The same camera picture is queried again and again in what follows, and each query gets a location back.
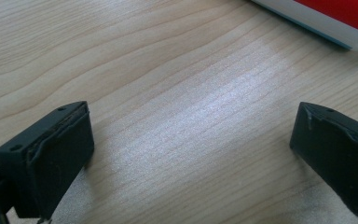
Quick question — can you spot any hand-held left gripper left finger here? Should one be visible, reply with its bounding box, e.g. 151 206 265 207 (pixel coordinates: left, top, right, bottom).
0 101 95 220

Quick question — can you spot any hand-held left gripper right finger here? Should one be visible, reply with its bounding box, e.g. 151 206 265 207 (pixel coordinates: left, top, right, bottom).
289 101 358 218

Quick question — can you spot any white and red box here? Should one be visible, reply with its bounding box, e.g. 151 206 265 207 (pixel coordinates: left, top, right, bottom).
251 0 358 51

